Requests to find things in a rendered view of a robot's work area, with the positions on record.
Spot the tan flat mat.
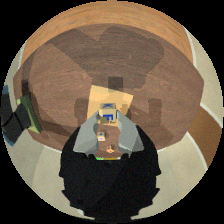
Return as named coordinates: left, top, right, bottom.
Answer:
left=87, top=85, right=133, bottom=119

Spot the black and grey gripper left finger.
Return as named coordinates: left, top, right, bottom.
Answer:
left=58, top=111, right=100, bottom=178

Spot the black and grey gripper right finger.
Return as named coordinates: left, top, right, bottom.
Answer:
left=116, top=110, right=162, bottom=176

